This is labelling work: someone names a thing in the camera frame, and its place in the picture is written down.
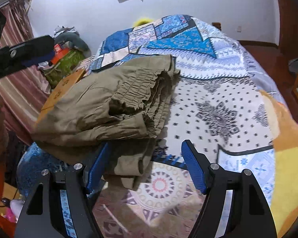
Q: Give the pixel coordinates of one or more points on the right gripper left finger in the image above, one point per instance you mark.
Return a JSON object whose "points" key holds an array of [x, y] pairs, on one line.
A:
{"points": [[58, 206]]}

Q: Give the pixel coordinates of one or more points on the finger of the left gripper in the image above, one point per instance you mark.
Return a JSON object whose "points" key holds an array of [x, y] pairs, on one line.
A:
{"points": [[26, 54]]}

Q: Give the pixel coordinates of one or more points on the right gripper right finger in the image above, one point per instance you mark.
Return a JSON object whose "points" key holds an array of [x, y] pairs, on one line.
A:
{"points": [[234, 204]]}

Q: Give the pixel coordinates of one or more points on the olive khaki pants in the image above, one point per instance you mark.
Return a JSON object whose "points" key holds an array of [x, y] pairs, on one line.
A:
{"points": [[126, 106]]}

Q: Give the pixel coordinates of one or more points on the striped pink curtain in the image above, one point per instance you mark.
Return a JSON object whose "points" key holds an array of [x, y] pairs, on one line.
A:
{"points": [[25, 92]]}

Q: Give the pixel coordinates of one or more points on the green patterned bag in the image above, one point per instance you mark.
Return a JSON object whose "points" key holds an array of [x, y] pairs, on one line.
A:
{"points": [[63, 68]]}

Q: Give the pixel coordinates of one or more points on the orange box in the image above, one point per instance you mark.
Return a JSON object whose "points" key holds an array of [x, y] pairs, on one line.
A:
{"points": [[60, 52]]}

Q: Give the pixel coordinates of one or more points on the wooden lap desk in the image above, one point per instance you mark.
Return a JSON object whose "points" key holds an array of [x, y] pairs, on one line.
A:
{"points": [[61, 89]]}

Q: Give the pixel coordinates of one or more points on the grey plush toy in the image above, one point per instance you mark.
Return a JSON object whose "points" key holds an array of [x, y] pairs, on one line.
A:
{"points": [[74, 41]]}

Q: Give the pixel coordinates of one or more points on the blue patchwork bedspread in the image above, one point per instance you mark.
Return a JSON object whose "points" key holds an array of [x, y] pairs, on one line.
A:
{"points": [[226, 104]]}

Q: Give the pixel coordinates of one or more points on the yellow curved headboard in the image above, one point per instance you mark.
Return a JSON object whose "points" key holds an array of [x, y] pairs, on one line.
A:
{"points": [[142, 21]]}

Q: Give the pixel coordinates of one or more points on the brown wooden door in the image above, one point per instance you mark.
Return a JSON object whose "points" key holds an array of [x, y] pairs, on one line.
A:
{"points": [[288, 34]]}

